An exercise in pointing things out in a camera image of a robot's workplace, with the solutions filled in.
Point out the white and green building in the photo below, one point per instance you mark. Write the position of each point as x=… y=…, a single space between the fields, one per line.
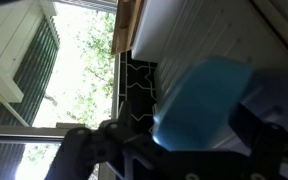
x=27 y=66

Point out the blue plastic bowl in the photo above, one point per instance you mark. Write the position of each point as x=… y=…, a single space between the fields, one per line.
x=200 y=106

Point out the green leafy tree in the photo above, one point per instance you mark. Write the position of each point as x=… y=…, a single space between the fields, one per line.
x=94 y=66

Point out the wooden rack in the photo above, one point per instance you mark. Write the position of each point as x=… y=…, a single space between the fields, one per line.
x=125 y=26

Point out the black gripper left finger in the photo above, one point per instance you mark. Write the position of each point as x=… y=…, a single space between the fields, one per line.
x=94 y=150

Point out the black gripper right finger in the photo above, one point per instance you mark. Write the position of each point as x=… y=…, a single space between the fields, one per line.
x=270 y=150

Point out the white window frame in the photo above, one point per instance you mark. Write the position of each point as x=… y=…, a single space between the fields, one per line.
x=24 y=131

